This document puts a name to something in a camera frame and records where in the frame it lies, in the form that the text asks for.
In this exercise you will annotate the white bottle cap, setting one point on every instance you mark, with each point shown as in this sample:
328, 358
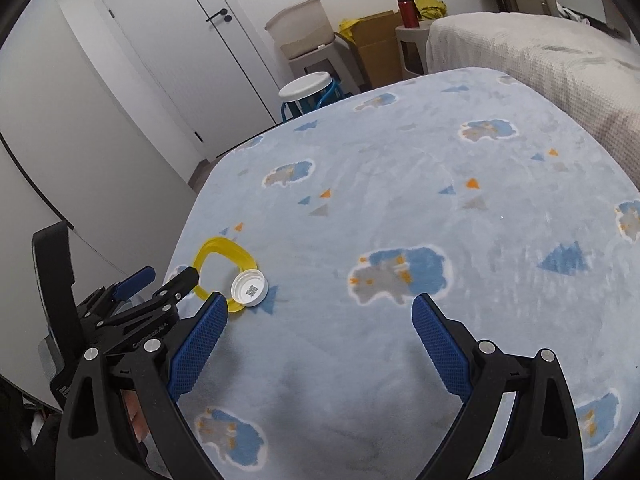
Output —
250, 290

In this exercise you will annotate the white door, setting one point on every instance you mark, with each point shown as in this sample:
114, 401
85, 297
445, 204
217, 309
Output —
175, 35

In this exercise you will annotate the white wardrobe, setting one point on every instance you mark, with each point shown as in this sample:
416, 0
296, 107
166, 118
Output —
75, 135

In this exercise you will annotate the white storage bin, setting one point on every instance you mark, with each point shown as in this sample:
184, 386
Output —
300, 25

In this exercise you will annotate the grey plastic stool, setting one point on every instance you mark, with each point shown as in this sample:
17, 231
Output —
320, 57
412, 45

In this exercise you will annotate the brown cardboard box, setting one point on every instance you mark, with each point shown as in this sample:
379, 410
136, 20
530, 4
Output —
375, 60

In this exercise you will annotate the person's left hand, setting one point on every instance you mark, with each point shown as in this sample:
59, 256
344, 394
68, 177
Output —
135, 412

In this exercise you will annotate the yellow cloth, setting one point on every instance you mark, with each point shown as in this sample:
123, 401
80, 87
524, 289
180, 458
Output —
350, 27
431, 5

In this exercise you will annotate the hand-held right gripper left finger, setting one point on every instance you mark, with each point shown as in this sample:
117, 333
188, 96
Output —
197, 350

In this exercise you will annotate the beige textured blanket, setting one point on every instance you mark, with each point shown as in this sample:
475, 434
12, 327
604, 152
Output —
525, 55

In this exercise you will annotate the white-top blue stool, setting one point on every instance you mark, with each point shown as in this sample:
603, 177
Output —
305, 87

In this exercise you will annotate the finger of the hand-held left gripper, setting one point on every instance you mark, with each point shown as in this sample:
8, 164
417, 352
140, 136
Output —
170, 292
132, 282

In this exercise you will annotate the blue printed blanket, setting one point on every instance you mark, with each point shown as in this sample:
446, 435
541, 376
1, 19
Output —
450, 210

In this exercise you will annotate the red bottle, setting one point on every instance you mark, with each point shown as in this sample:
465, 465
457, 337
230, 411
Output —
407, 10

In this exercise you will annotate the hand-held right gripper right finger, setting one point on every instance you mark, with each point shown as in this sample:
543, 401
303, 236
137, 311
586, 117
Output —
442, 347

